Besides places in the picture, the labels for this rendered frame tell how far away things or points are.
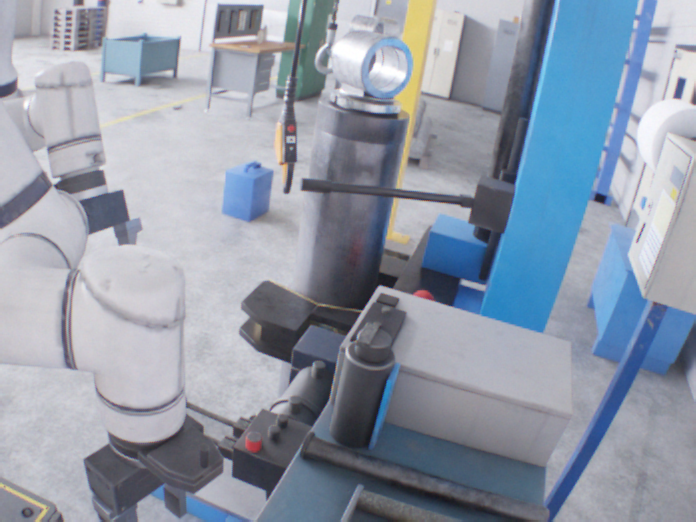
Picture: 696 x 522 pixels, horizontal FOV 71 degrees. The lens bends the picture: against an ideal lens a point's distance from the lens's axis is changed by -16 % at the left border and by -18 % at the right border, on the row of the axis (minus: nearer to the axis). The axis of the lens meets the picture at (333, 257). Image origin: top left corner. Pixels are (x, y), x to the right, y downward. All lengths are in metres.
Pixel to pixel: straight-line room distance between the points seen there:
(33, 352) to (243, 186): 3.79
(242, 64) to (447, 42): 5.21
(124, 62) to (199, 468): 8.90
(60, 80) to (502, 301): 1.00
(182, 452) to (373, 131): 0.89
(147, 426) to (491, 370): 0.63
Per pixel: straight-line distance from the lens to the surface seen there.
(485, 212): 1.24
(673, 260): 1.50
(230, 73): 7.43
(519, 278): 1.29
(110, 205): 0.86
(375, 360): 0.84
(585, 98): 1.18
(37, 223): 0.58
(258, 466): 0.98
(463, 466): 0.97
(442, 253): 1.48
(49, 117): 0.83
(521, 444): 0.99
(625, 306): 3.49
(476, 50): 11.94
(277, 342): 1.36
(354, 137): 1.25
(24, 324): 0.47
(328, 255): 1.36
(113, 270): 0.45
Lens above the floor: 1.72
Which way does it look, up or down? 26 degrees down
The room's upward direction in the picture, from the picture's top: 10 degrees clockwise
